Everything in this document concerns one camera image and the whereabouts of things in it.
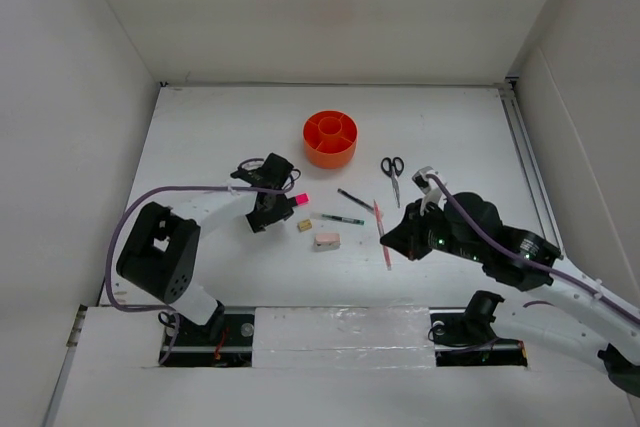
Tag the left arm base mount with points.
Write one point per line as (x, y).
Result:
(226, 342)

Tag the green clear pen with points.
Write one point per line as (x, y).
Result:
(336, 218)

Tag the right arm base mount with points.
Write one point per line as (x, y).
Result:
(463, 337)

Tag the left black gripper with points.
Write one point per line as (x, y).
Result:
(280, 212)

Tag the pink white eraser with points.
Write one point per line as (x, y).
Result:
(326, 241)

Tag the black gel pen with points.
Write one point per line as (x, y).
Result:
(356, 200)

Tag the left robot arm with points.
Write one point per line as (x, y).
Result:
(159, 255)

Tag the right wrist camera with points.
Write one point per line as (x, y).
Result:
(432, 193)

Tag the orange round divided container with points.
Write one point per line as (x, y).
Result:
(330, 139)

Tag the pink capped black highlighter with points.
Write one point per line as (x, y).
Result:
(299, 200)

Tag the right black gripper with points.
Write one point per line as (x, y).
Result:
(406, 237)

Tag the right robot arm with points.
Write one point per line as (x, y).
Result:
(596, 326)

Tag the aluminium rail right side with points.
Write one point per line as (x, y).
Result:
(528, 162)

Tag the black handled scissors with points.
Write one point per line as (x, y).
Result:
(393, 168)

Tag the small tan eraser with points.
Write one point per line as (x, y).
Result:
(304, 225)

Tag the red clear pen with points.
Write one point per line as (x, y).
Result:
(381, 232)

